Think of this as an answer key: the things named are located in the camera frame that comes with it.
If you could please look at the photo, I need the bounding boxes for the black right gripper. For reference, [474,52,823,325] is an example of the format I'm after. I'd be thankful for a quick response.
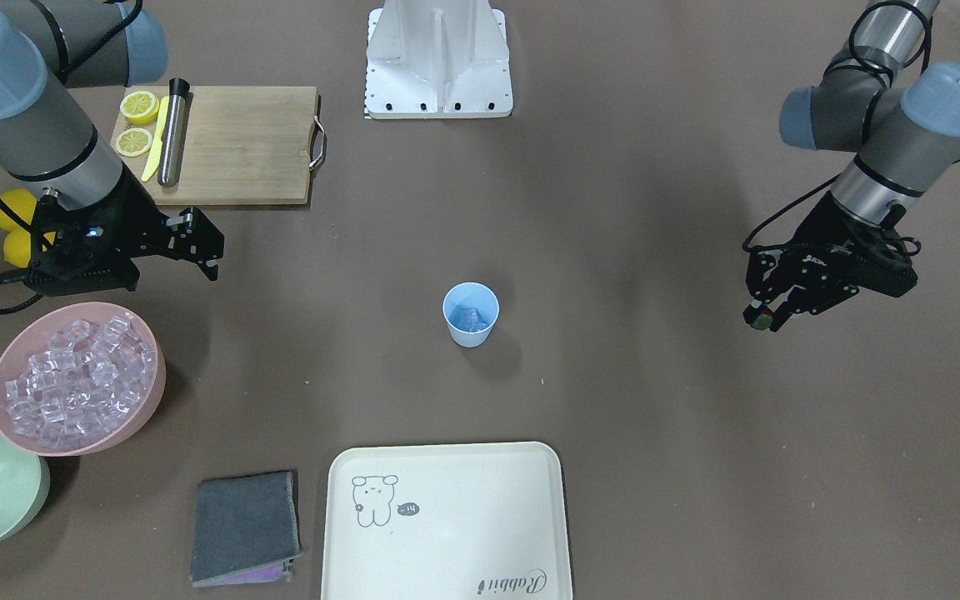
[23,176,225,297]

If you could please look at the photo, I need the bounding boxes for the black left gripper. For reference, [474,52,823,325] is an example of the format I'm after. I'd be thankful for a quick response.
[742,191,921,332]

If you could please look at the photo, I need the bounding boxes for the small red strawberry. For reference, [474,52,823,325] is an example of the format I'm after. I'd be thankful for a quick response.
[749,308,773,331]

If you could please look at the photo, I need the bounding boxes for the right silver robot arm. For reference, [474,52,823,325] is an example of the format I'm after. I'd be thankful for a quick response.
[0,1,224,297]

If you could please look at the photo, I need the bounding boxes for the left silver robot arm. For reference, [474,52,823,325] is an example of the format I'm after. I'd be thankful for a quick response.
[742,1,960,332]

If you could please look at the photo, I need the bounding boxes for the pile of clear ice cubes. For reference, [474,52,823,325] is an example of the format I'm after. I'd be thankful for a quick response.
[0,310,158,453]

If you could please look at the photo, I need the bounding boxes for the light blue plastic cup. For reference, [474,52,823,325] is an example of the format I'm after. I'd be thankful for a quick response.
[442,282,500,348]

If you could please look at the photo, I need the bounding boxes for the ice cube in cup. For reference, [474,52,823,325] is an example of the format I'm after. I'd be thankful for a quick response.
[453,305,490,333]

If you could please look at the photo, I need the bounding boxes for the yellow plastic knife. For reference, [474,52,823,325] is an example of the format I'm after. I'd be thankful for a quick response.
[140,96,170,183]

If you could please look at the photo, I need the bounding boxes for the wooden cutting board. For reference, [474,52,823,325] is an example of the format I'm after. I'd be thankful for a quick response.
[144,85,327,208]

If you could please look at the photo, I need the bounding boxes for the lemon slice lower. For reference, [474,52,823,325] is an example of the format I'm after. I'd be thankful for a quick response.
[114,127,153,158]

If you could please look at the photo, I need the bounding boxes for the lemon slice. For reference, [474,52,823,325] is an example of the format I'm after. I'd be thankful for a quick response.
[114,127,153,158]
[119,90,161,126]

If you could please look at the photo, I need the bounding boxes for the lemon slice upper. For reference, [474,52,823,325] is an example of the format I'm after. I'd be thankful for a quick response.
[119,90,161,126]

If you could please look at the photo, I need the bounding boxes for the pink bowl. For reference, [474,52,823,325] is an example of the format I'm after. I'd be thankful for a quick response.
[0,302,165,457]

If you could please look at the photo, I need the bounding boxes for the yellow lemon back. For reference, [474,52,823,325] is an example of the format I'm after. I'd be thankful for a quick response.
[0,187,38,233]

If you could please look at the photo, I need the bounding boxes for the yellow lemon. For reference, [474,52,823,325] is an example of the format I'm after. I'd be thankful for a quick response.
[2,228,32,269]
[0,187,38,233]

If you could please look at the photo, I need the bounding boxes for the yellow lemon front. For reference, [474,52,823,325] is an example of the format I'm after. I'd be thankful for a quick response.
[2,228,32,269]

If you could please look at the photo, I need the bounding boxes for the grey folded cloth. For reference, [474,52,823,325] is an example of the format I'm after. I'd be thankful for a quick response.
[190,471,301,588]

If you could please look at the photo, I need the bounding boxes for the cream rectangular tray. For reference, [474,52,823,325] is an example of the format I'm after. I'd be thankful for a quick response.
[321,441,574,599]

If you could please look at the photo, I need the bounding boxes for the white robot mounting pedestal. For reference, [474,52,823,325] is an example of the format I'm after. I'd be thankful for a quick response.
[363,1,514,119]

